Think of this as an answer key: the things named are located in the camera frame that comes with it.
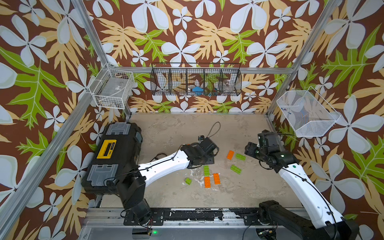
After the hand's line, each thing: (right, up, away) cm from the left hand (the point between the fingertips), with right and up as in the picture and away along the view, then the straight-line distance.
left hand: (212, 157), depth 81 cm
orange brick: (+15, -2, +16) cm, 22 cm away
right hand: (+20, +5, -1) cm, 20 cm away
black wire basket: (-10, +49, +17) cm, 53 cm away
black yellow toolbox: (-51, +2, -2) cm, 51 cm away
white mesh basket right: (+54, +23, 0) cm, 59 cm away
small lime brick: (-13, -14, +3) cm, 20 cm away
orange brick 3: (+4, -14, +6) cm, 15 cm away
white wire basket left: (-57, +38, +4) cm, 69 cm away
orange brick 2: (-2, -15, +4) cm, 16 cm away
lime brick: (-2, -10, +10) cm, 14 cm away
